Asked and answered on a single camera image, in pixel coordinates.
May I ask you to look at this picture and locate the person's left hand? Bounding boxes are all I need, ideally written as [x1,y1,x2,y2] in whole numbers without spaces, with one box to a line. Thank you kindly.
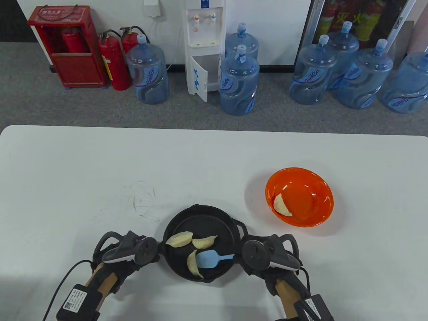
[92,234,167,296]

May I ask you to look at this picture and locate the person's right hand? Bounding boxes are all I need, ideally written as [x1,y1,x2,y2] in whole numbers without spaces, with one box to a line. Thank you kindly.
[240,234,310,298]

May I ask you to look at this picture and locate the pale yellow dumpling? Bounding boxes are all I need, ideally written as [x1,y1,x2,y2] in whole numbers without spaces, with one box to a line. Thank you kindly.
[274,193,293,217]
[191,235,218,249]
[166,232,194,248]
[187,249,204,280]

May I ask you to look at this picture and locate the blue dessert shovel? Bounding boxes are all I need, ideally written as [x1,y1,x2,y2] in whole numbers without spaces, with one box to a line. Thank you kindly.
[196,250,235,269]

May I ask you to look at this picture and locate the black frying pan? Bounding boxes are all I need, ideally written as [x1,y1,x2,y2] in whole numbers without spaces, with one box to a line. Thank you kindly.
[162,205,249,283]

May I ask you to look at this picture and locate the orange plastic bowl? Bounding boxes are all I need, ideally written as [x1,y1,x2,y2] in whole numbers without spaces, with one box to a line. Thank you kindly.
[265,167,334,227]

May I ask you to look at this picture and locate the person's right forearm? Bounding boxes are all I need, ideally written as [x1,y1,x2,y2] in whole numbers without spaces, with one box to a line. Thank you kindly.
[275,279,305,320]

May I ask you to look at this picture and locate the person's left forearm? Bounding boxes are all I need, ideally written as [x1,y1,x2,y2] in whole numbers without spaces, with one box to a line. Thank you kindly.
[85,262,117,296]

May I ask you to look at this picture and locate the row of blue water jugs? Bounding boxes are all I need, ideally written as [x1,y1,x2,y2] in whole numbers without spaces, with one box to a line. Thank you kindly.
[125,21,428,117]

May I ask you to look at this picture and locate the red fire extinguisher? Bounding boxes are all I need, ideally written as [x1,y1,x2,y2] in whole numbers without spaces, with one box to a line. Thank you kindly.
[120,26,151,56]
[98,29,131,91]
[61,27,84,54]

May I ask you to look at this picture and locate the red fire extinguisher cabinet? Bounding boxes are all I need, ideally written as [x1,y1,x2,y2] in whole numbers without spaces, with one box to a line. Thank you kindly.
[27,5,109,89]

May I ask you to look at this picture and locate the white water dispenser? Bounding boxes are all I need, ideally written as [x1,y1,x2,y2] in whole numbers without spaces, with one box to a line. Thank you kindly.
[185,0,227,103]

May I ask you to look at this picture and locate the fire safety poster board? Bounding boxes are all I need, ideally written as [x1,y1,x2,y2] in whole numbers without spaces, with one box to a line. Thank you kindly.
[294,0,418,66]

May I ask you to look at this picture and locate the black cable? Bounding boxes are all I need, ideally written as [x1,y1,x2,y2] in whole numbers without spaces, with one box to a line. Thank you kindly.
[44,259,96,321]
[298,266,312,296]

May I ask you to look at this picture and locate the white wall adapter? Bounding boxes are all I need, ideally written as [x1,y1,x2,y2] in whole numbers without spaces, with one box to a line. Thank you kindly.
[144,0,162,17]

